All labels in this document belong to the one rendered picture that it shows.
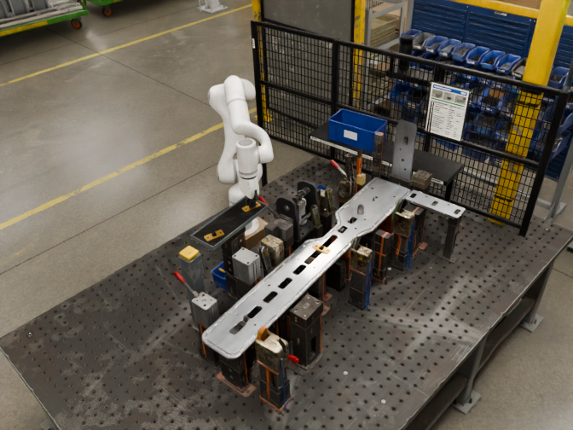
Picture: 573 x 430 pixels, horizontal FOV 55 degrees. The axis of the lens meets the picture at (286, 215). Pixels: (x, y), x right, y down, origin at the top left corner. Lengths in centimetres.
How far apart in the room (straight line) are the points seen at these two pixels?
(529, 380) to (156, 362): 208
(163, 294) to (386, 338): 111
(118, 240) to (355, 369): 248
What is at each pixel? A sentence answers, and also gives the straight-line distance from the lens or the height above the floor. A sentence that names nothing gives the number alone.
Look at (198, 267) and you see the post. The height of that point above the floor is 109.
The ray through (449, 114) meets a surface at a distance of 307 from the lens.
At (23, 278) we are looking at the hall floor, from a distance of 432.
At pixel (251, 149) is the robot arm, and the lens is 230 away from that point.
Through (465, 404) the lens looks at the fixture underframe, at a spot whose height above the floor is 1.
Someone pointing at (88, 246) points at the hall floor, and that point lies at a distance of 440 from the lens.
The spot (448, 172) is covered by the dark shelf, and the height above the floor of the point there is 103.
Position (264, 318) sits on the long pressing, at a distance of 222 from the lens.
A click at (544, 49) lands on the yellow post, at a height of 171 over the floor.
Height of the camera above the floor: 265
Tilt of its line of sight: 37 degrees down
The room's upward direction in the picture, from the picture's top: 2 degrees counter-clockwise
